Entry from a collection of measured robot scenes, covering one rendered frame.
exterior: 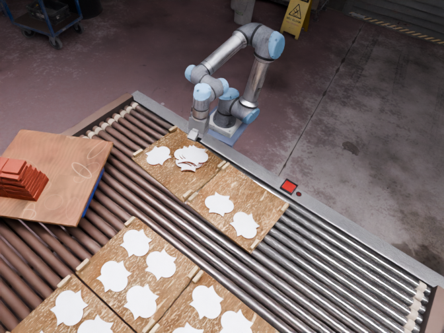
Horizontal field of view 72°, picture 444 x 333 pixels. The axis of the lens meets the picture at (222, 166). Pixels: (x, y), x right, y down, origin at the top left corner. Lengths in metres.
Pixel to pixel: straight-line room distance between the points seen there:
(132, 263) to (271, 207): 0.73
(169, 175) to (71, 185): 0.48
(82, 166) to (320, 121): 2.65
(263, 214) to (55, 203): 0.99
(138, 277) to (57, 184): 0.59
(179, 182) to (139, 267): 0.48
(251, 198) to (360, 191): 1.69
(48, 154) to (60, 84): 2.27
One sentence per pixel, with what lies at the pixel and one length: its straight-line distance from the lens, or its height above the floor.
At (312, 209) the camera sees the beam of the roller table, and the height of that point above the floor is 0.91.
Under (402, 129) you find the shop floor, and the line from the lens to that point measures 4.03.
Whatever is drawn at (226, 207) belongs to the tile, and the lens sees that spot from 1.58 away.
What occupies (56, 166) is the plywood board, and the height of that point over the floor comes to 1.04.
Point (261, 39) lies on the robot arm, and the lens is 1.65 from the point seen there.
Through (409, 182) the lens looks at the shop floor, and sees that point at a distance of 3.51.
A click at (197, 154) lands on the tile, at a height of 0.99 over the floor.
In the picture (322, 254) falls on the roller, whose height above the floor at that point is 0.92.
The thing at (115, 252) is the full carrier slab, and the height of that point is 0.94.
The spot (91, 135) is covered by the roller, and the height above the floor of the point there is 0.92.
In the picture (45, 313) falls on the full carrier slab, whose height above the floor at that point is 0.94.
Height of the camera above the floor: 2.31
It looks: 52 degrees down
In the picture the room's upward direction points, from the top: 8 degrees clockwise
